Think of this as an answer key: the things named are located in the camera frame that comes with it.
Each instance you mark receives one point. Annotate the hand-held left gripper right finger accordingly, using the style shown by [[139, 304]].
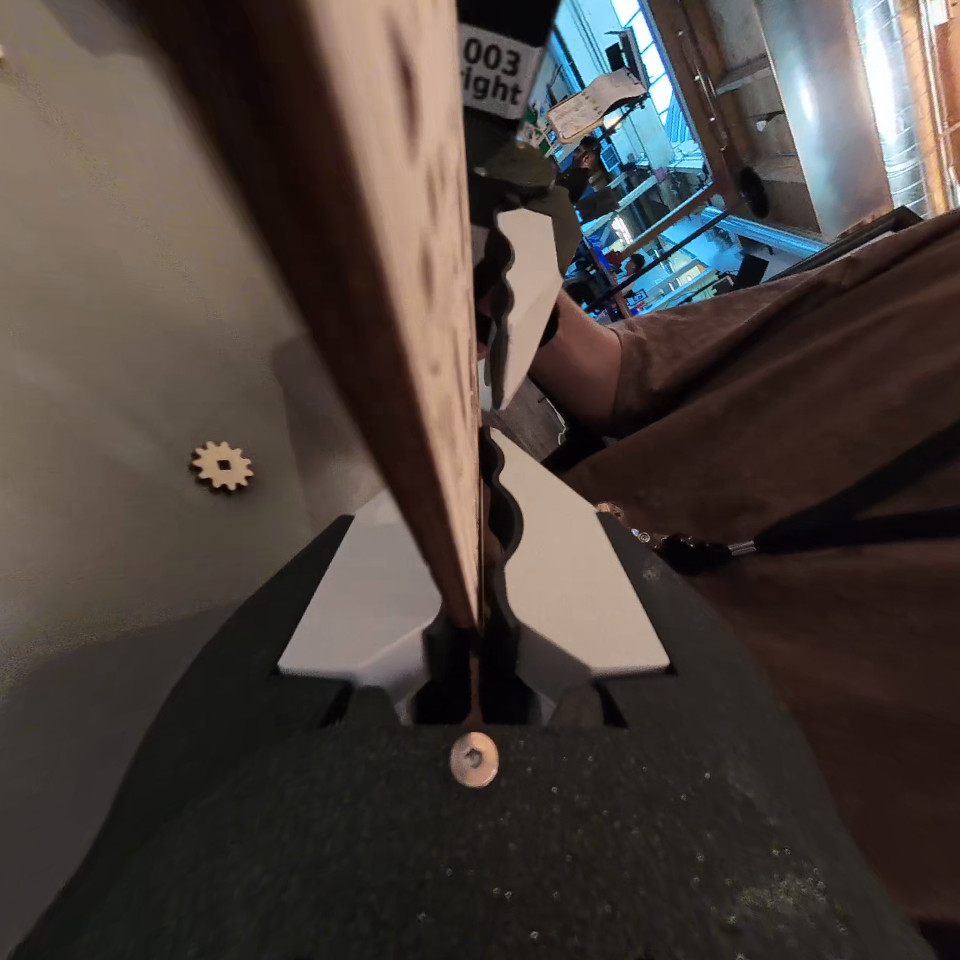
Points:
[[585, 600]]

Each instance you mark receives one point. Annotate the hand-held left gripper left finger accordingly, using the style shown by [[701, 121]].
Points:
[[360, 615]]

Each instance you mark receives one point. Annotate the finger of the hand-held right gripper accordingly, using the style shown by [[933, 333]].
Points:
[[536, 300]]

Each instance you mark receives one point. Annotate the wooden parts sheet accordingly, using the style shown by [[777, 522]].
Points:
[[337, 225]]

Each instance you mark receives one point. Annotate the person's right forearm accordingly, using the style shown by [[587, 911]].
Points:
[[570, 360]]

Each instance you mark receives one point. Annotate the printed paper strip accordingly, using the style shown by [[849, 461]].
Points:
[[592, 112]]

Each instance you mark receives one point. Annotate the wooden gear with square hole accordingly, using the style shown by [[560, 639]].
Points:
[[236, 474]]

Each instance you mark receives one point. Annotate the black round disc on pole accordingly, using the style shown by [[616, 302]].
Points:
[[752, 191]]

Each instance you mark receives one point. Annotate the grey rectangular air duct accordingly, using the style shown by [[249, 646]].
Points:
[[810, 112]]

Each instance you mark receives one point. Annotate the silver ventilation duct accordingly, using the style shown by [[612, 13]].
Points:
[[892, 90]]

